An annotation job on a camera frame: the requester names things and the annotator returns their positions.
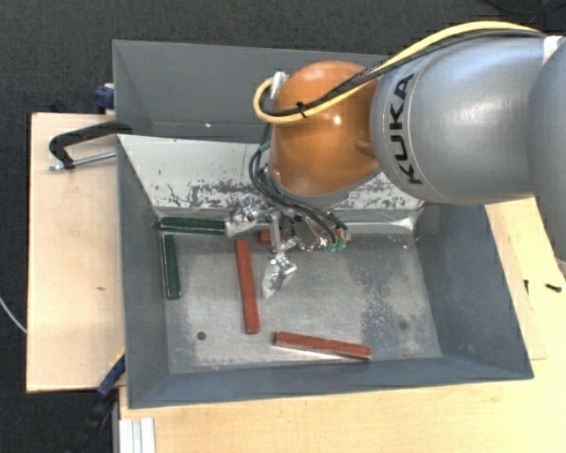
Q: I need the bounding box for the grey metal bin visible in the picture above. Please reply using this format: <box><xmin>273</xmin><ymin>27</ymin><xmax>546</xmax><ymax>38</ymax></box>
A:
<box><xmin>111</xmin><ymin>39</ymin><xmax>535</xmax><ymax>411</ymax></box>

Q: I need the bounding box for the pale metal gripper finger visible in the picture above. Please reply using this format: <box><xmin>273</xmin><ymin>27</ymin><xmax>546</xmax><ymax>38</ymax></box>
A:
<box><xmin>261</xmin><ymin>251</ymin><xmax>299</xmax><ymax>300</ymax></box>
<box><xmin>224</xmin><ymin>205</ymin><xmax>268</xmax><ymax>240</ymax></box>

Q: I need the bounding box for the red-brown flat block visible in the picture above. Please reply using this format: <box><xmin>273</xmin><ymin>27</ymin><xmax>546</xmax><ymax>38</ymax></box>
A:
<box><xmin>258</xmin><ymin>228</ymin><xmax>287</xmax><ymax>246</ymax></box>
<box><xmin>271</xmin><ymin>329</ymin><xmax>374</xmax><ymax>362</ymax></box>
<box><xmin>233</xmin><ymin>238</ymin><xmax>262</xmax><ymax>336</ymax></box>

